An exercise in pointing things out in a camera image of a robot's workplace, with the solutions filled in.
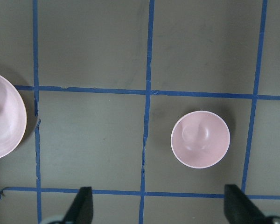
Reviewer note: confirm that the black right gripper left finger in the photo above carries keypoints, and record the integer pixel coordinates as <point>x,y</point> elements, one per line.
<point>81,210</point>

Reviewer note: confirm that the pink plate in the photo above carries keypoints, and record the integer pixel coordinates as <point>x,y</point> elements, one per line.
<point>13,117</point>

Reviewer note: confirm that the pink bowl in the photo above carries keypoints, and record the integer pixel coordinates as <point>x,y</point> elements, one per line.
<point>200,139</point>

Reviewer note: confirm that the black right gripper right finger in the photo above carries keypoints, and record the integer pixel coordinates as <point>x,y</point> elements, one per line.
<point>239,209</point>

